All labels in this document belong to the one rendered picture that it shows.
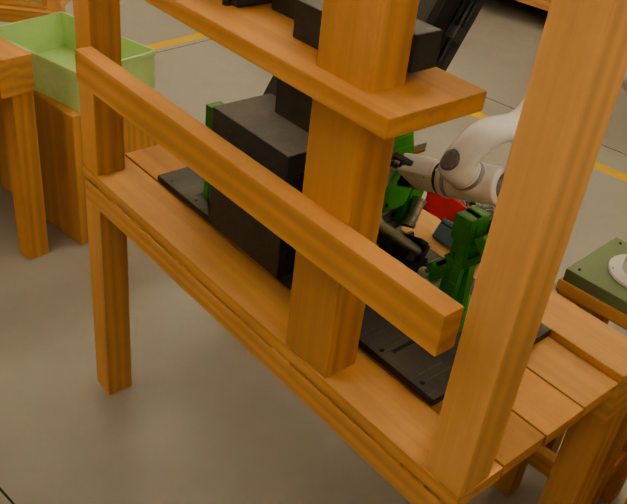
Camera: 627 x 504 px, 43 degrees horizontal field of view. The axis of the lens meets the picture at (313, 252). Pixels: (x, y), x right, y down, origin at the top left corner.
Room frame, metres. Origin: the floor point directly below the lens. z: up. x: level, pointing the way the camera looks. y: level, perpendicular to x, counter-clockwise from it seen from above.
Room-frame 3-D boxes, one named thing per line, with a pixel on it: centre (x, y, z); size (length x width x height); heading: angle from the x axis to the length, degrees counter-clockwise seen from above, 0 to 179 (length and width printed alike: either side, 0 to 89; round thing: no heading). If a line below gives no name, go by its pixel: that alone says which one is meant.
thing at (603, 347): (1.98, -0.26, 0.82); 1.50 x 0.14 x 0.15; 44
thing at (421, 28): (1.42, -0.10, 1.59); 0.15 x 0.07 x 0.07; 44
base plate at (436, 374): (1.78, -0.06, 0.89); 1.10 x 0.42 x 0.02; 44
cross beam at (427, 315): (1.53, 0.21, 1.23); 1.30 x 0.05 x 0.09; 44
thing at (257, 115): (1.77, 0.12, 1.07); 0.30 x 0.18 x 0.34; 44
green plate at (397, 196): (1.77, -0.15, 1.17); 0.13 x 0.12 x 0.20; 44
